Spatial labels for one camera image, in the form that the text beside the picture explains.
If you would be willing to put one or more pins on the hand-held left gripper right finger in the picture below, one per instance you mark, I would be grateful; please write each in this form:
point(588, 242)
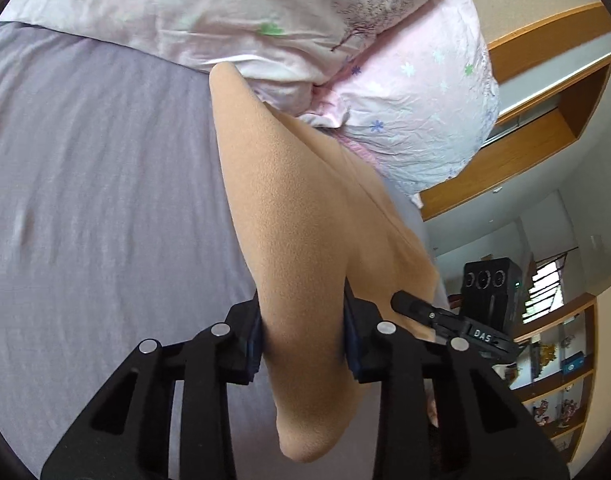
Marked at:
point(353, 355)

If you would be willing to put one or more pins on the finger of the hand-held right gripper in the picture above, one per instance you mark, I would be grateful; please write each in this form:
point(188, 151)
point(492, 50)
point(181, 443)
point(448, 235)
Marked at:
point(415, 308)

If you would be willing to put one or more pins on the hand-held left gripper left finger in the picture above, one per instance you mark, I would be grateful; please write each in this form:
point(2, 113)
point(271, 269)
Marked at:
point(253, 355)

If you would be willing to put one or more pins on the tan fleece garment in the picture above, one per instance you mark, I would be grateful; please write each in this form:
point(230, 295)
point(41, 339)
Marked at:
point(305, 240)

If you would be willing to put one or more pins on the person's right hand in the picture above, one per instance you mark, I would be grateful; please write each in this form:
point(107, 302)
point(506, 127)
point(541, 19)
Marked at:
point(432, 410)

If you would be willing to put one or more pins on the window with grille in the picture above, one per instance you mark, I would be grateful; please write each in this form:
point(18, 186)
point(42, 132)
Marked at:
point(544, 287)

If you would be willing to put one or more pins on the golden ornament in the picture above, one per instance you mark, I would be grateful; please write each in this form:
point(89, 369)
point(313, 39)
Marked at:
point(546, 352)

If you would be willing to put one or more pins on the blue box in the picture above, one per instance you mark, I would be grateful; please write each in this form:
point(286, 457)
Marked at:
point(573, 364)

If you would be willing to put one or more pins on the wooden display shelf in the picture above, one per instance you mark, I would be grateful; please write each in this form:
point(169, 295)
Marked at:
point(565, 385)

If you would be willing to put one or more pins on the pink floral pillow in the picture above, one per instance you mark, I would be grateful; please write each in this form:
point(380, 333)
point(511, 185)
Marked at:
point(210, 5)
point(425, 100)

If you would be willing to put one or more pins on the lilac grey bed sheet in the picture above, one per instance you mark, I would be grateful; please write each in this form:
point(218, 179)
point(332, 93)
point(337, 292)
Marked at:
point(105, 200)

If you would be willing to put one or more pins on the white wall switch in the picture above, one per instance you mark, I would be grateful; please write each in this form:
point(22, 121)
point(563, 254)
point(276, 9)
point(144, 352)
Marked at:
point(596, 241)

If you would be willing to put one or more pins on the wooden wall cabinet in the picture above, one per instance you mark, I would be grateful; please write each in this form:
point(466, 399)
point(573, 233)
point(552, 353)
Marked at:
point(535, 145)

